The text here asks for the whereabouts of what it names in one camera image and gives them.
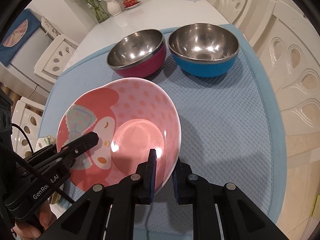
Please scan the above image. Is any large round blue-patterned plate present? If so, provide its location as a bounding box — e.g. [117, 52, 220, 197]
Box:
[48, 192, 61, 205]

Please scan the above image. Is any white chair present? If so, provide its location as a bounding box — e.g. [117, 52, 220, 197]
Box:
[214, 0, 258, 32]
[34, 34, 79, 84]
[249, 0, 319, 166]
[11, 97, 44, 158]

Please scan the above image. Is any light blue table mat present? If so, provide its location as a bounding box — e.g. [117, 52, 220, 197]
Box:
[38, 24, 287, 239]

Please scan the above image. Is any blue steel bowl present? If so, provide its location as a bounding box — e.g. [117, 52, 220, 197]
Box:
[168, 23, 240, 78]

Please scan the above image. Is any black cable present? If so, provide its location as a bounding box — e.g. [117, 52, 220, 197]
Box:
[11, 122, 75, 205]

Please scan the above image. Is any small white floral plate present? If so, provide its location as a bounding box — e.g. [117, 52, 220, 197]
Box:
[34, 135, 56, 152]

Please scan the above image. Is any far left white chair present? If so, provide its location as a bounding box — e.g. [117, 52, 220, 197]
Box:
[34, 34, 79, 84]

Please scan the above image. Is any red lidded cup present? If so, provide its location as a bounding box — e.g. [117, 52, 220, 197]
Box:
[123, 0, 140, 9]

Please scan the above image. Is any near right white chair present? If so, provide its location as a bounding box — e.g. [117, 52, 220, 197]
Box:
[249, 0, 319, 166]

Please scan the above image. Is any white flower vase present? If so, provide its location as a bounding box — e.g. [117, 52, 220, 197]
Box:
[104, 0, 123, 16]

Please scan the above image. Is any person's left hand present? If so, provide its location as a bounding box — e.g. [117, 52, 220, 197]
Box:
[12, 200, 58, 240]

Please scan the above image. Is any pink cartoon bowl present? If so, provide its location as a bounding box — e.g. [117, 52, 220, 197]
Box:
[56, 77, 181, 191]

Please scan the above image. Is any blue fridge cover cloth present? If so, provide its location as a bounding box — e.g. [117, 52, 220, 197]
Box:
[0, 9, 41, 67]

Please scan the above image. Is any near left white chair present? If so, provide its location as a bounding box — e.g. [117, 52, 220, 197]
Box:
[11, 97, 44, 158]

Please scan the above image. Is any red steel bowl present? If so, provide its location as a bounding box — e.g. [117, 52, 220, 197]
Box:
[107, 29, 167, 78]

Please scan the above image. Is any far right white chair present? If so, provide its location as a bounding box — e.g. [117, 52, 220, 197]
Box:
[214, 0, 258, 32]

